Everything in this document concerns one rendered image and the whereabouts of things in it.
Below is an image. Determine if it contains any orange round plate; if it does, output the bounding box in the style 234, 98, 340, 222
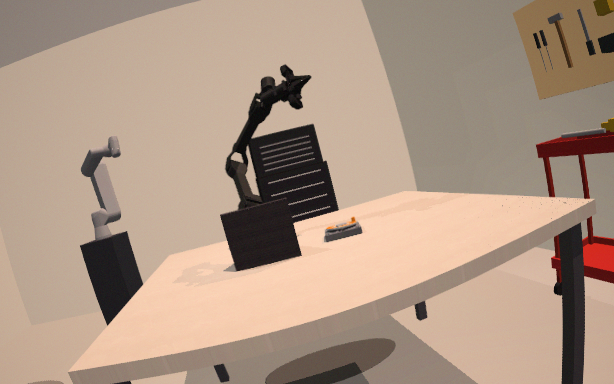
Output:
327, 217, 357, 231

